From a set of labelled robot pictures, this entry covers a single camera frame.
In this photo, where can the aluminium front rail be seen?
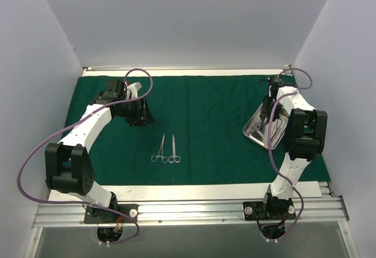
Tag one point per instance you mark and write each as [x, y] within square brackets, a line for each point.
[225, 212]

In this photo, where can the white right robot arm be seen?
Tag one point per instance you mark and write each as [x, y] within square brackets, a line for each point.
[304, 139]

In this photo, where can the green surgical cloth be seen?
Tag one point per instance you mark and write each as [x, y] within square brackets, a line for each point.
[206, 114]

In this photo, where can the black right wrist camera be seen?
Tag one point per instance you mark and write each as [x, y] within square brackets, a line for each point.
[276, 81]

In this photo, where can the steel forceps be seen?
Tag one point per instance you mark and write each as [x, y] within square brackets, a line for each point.
[160, 155]
[257, 127]

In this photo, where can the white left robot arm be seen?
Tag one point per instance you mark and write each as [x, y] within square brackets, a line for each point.
[67, 164]

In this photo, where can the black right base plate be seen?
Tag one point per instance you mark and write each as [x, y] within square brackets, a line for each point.
[264, 211]

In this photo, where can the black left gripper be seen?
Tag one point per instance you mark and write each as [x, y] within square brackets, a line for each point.
[141, 111]

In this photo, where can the steel surgical scissors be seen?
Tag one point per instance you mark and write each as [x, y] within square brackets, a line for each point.
[174, 158]

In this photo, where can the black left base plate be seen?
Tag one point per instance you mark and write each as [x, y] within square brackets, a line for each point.
[99, 216]

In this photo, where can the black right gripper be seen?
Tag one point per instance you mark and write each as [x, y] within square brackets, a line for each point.
[269, 112]

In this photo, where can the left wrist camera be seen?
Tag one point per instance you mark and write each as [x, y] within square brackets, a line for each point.
[131, 90]

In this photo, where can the steel instrument tray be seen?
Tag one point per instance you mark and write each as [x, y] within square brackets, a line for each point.
[277, 129]

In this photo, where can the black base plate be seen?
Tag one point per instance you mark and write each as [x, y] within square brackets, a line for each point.
[264, 211]
[99, 216]

